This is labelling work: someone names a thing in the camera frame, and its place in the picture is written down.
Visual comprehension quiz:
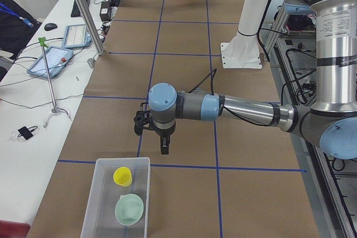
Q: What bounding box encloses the clear plastic storage box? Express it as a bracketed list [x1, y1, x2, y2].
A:
[80, 157, 151, 237]

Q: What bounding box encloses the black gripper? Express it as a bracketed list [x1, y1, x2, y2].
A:
[155, 126, 175, 154]

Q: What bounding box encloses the aluminium side rack frame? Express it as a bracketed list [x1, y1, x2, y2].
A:
[261, 5, 356, 237]

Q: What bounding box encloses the black computer mouse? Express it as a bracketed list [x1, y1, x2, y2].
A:
[44, 23, 58, 31]

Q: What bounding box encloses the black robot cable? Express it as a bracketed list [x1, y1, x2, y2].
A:
[188, 68, 268, 127]

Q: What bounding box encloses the red object at corner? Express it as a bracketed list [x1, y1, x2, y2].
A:
[0, 220, 31, 238]

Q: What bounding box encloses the small black device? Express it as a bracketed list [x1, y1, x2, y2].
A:
[17, 125, 38, 140]

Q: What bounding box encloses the metal reacher grabber tool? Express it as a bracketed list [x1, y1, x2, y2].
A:
[38, 37, 71, 128]

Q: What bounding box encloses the black power adapter box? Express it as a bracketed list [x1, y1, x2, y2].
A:
[99, 1, 112, 22]

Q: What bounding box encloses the blue teach pendant tablet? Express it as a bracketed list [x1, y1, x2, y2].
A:
[27, 46, 74, 79]

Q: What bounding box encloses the person in dark clothes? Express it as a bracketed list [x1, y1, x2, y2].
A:
[1, 0, 41, 59]

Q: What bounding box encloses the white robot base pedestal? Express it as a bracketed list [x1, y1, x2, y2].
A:
[220, 0, 269, 69]

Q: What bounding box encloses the black keyboard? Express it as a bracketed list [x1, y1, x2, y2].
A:
[70, 0, 92, 18]

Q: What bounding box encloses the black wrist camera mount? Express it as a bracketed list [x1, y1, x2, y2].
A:
[133, 102, 155, 136]

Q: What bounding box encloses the mint green bowl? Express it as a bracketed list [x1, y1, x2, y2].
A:
[114, 193, 144, 226]

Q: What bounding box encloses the yellow plastic cup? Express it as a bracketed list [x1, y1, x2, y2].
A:
[113, 167, 132, 187]

